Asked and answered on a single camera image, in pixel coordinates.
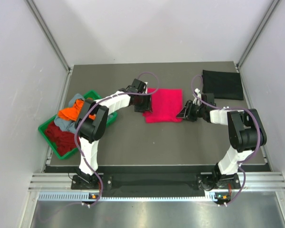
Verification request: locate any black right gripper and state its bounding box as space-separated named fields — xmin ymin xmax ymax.
xmin=176 ymin=100 xmax=205 ymax=122

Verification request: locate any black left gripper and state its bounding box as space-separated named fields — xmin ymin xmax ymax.
xmin=133 ymin=92 xmax=152 ymax=113

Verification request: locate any pink t-shirt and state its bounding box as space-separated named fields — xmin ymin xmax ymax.
xmin=143 ymin=88 xmax=183 ymax=124

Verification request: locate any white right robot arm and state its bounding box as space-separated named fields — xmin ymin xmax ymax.
xmin=176 ymin=89 xmax=266 ymax=191

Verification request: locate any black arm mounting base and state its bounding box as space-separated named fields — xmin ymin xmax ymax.
xmin=70 ymin=165 xmax=243 ymax=190

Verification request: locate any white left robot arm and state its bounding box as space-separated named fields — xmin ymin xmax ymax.
xmin=75 ymin=79 xmax=152 ymax=189

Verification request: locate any green plastic bin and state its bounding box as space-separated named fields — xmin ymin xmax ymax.
xmin=38 ymin=90 xmax=118 ymax=160

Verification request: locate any folded black t-shirt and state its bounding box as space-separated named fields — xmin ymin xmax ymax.
xmin=202 ymin=70 xmax=244 ymax=100

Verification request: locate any orange t-shirt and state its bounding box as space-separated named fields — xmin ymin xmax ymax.
xmin=57 ymin=98 xmax=84 ymax=121

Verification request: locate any grey t-shirt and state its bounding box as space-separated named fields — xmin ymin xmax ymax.
xmin=54 ymin=93 xmax=117 ymax=133

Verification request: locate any dark red t-shirt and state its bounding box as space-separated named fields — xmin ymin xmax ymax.
xmin=45 ymin=121 xmax=76 ymax=157

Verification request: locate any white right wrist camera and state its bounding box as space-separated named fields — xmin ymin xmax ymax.
xmin=193 ymin=88 xmax=202 ymax=106

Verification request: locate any right aluminium frame post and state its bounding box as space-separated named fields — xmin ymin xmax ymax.
xmin=235 ymin=0 xmax=281 ymax=70

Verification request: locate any aluminium frame post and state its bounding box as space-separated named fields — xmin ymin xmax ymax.
xmin=24 ymin=0 xmax=71 ymax=72
xmin=235 ymin=0 xmax=281 ymax=70

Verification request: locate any slotted cable duct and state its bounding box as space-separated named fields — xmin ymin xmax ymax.
xmin=38 ymin=192 xmax=227 ymax=202

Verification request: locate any left aluminium frame post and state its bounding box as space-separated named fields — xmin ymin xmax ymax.
xmin=24 ymin=0 xmax=71 ymax=72

